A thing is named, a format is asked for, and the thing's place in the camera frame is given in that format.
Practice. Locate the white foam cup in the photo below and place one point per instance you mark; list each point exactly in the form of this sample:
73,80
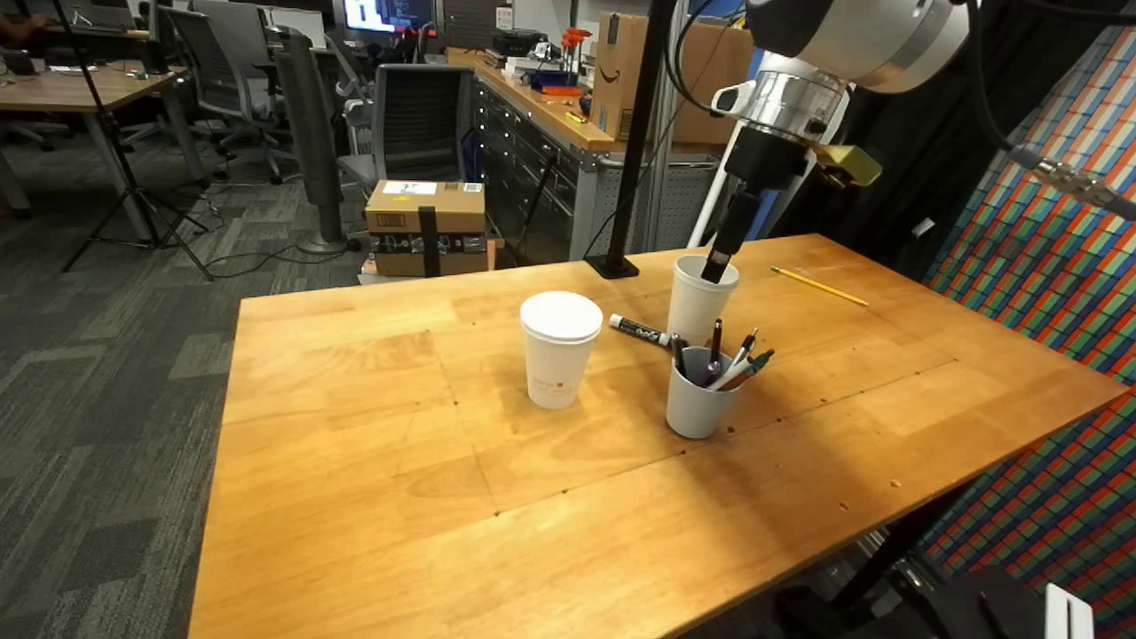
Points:
693,308
558,357

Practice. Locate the grey office chair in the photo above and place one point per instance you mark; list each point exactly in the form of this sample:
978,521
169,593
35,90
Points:
219,71

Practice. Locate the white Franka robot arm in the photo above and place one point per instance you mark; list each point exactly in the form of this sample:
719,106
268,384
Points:
863,39

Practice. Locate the black mesh office chair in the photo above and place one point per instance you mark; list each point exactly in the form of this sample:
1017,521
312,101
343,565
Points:
419,118

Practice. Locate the yellow pencil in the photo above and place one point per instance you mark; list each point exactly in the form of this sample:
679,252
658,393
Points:
819,287

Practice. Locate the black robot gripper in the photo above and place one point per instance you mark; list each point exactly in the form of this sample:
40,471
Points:
769,160

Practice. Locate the lit computer monitor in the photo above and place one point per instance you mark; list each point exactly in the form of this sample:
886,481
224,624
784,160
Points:
383,15

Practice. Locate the black tripod stand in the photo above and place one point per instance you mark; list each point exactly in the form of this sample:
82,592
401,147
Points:
117,165

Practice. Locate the black curtain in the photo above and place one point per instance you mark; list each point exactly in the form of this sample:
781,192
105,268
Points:
945,179

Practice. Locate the grey floor column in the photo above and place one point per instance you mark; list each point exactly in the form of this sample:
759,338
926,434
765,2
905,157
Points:
312,144

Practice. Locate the small white pen holder cup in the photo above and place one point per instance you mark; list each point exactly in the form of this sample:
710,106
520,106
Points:
695,409

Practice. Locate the large cardboard shipping box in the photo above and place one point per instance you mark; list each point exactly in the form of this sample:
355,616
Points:
614,71

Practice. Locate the black white device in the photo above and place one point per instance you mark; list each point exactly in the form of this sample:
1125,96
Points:
981,606

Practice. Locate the black pole with base plate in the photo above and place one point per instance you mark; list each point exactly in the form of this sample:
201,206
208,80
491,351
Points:
639,144

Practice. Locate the black pen red cap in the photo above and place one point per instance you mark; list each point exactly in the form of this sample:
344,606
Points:
714,344

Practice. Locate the wooden office desk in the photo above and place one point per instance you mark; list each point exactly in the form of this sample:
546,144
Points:
73,90

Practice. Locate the white and blue boards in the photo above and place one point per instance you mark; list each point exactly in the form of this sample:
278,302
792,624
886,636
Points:
769,219

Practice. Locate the green tipped pen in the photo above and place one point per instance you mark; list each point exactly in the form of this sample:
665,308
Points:
752,363

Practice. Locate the black marker white label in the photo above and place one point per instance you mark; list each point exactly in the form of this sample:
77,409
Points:
639,333

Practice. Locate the colourful patterned wall panel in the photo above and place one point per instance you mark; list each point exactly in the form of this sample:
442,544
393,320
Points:
1053,357

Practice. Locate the grey white pen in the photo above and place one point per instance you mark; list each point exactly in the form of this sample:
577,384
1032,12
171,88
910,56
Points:
737,357

